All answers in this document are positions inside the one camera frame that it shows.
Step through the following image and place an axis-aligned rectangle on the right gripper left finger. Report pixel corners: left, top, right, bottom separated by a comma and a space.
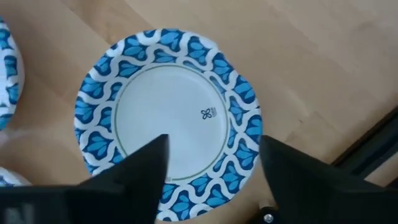
77, 134, 170, 224

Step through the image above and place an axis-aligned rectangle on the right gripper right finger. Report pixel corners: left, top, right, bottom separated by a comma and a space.
259, 135, 398, 224

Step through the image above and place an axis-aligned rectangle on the blue patterned paper bowl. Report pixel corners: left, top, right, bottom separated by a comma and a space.
0, 166, 32, 187
73, 28, 264, 222
0, 17, 25, 131

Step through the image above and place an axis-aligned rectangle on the black aluminium table frame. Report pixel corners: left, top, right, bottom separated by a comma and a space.
331, 107, 398, 189

